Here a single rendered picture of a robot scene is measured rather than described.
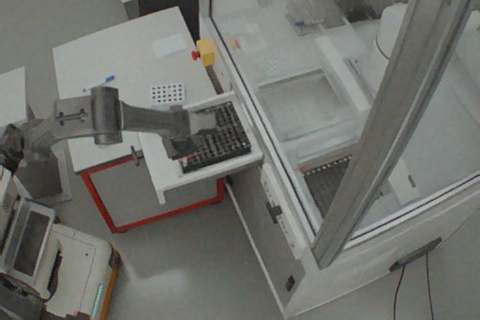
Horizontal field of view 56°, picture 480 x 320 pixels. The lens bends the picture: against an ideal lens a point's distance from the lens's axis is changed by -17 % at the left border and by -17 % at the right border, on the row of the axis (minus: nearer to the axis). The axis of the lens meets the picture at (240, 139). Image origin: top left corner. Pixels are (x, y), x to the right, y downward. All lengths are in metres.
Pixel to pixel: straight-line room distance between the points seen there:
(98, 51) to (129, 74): 0.20
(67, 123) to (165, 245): 1.56
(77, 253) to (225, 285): 0.70
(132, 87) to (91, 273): 0.80
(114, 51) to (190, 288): 1.11
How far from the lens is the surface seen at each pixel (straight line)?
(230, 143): 1.65
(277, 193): 1.54
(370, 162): 0.92
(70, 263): 2.22
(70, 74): 2.07
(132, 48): 2.08
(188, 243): 2.46
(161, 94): 1.88
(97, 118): 0.97
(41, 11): 3.58
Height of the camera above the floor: 2.32
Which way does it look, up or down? 60 degrees down
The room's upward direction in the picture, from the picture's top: 3 degrees clockwise
